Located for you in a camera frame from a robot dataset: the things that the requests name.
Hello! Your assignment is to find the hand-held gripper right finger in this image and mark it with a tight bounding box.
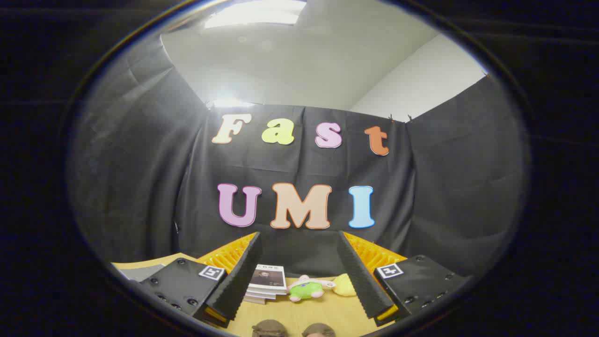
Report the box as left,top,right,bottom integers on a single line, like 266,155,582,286
337,230,471,327

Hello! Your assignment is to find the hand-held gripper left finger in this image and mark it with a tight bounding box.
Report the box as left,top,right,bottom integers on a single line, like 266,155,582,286
139,232,263,328

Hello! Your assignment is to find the brown fuzzy shoe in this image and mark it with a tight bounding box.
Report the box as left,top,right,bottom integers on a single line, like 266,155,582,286
302,323,336,337
252,319,288,337

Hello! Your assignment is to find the yellow plush toy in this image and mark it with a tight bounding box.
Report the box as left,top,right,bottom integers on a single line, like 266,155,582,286
333,273,358,297

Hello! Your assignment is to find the white book with portrait cover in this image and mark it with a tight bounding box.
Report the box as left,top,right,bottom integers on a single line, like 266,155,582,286
247,264,287,295

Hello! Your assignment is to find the green and pink plush toy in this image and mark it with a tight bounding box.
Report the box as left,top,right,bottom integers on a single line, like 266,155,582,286
286,275,336,303

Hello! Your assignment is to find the black backdrop cloth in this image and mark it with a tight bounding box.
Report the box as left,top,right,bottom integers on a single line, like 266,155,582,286
70,42,529,281

